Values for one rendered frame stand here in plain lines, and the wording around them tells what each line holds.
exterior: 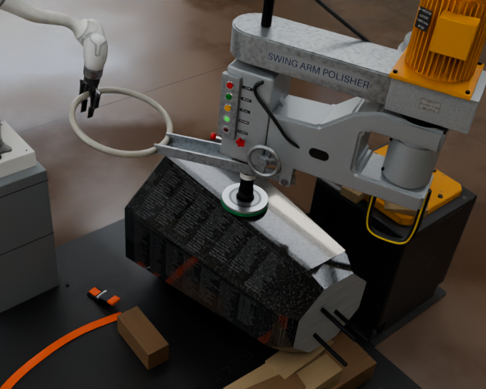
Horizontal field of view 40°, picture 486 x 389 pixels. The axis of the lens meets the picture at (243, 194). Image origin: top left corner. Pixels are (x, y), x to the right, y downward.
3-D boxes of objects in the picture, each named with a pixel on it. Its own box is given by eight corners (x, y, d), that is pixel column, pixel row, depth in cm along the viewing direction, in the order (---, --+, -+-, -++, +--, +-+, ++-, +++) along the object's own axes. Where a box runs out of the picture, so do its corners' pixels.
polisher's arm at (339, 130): (423, 206, 276) (457, 105, 246) (410, 238, 259) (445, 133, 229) (263, 151, 297) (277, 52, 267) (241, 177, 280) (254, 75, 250)
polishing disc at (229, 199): (253, 220, 292) (253, 218, 292) (213, 201, 300) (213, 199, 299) (275, 196, 307) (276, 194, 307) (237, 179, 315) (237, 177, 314)
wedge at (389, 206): (425, 206, 322) (428, 198, 319) (425, 218, 315) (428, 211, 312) (384, 197, 325) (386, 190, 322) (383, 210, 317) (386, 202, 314)
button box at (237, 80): (237, 136, 273) (243, 76, 256) (234, 140, 271) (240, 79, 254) (219, 131, 276) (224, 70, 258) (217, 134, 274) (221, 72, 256)
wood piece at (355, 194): (362, 178, 336) (364, 170, 333) (378, 187, 332) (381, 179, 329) (339, 194, 323) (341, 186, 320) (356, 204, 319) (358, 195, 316)
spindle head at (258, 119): (314, 160, 289) (332, 68, 261) (295, 186, 273) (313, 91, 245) (240, 135, 299) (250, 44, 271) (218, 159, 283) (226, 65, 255)
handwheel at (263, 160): (286, 171, 276) (291, 141, 266) (277, 184, 268) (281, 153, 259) (253, 160, 280) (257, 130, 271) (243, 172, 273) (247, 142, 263)
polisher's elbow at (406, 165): (384, 157, 269) (396, 115, 257) (431, 168, 266) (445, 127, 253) (377, 182, 255) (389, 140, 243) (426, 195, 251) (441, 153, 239)
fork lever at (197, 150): (307, 166, 290) (308, 157, 288) (291, 189, 276) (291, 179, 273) (171, 137, 316) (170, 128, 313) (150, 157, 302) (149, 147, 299)
